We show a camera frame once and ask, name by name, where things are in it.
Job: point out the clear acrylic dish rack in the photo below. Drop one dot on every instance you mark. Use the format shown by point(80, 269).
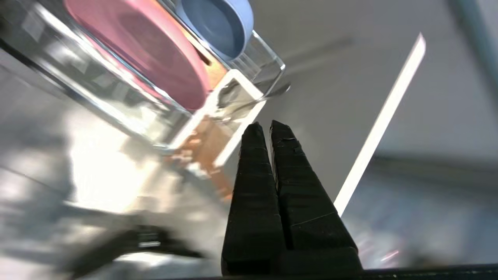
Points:
point(128, 93)

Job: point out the metal spoon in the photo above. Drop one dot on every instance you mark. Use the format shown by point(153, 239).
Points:
point(249, 102)

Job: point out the blue bowl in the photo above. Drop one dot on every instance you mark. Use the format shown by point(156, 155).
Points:
point(218, 27)

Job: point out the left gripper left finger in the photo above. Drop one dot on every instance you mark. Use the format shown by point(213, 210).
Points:
point(253, 202)

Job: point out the pink plate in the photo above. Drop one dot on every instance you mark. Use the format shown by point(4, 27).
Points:
point(155, 50)

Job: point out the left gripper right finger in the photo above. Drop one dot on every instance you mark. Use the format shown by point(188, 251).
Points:
point(307, 210)

